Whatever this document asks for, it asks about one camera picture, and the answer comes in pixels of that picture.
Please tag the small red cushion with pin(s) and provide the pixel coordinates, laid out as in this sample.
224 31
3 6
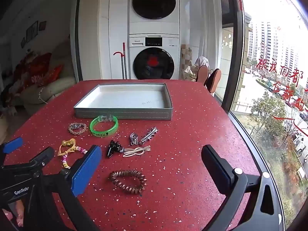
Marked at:
53 74

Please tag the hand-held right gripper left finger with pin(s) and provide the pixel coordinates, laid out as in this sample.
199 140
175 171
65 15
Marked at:
86 170

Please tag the black claw hair clip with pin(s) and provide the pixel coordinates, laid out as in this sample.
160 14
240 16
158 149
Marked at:
111 150

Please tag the person's left hand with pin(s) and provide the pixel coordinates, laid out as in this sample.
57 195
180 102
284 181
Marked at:
18 211

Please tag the silver heart hair clip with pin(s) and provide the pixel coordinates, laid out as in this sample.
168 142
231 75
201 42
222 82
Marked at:
133 138

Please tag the beige metal hair clip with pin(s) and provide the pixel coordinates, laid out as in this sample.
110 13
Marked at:
144 149

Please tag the red window decal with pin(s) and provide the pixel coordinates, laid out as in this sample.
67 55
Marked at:
281 72

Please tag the cream leather sofa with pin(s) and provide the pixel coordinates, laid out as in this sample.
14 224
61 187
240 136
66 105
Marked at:
57 84

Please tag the beige checked cloth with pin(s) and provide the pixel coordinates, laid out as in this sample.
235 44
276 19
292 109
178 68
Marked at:
185 54

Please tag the white tumble dryer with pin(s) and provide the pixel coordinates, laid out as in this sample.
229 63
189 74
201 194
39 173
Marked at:
154 26

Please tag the pink cloth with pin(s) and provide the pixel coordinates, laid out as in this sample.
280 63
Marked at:
202 61

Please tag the small wall picture frame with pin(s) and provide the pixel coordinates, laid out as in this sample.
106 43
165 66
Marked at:
42 25

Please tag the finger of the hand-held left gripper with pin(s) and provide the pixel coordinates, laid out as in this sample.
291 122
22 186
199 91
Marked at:
44 156
13 144

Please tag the brown round chair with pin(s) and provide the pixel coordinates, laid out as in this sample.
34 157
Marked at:
202 75
215 80

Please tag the large wall picture frame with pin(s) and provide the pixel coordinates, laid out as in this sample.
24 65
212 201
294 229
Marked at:
32 31

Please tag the silver rhinestone hair clip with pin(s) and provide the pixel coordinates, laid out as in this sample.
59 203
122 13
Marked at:
149 134

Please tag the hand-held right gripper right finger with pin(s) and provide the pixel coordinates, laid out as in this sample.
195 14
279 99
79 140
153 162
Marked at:
217 170

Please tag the dark door frame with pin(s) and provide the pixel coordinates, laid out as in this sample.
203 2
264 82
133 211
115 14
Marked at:
78 28

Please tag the white washing machine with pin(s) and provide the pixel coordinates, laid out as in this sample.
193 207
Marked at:
137 43

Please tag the grey tray box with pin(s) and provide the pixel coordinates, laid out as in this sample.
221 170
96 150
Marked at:
125 98

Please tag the large red printed cushion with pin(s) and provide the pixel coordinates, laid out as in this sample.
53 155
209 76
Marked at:
31 72

